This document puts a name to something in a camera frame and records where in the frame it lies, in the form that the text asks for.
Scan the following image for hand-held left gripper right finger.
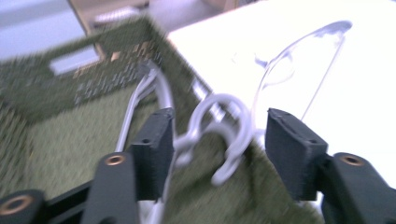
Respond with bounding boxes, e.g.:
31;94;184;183
264;107;330;202

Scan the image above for green woven basket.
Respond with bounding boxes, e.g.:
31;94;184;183
0;15;325;224

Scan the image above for white cabinet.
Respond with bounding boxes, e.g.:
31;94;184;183
0;0;87;62

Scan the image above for grey plastic clothes hanger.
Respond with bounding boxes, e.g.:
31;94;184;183
251;20;353;130
116;60;255;224

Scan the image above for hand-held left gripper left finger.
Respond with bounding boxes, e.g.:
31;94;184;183
129;106;176;202

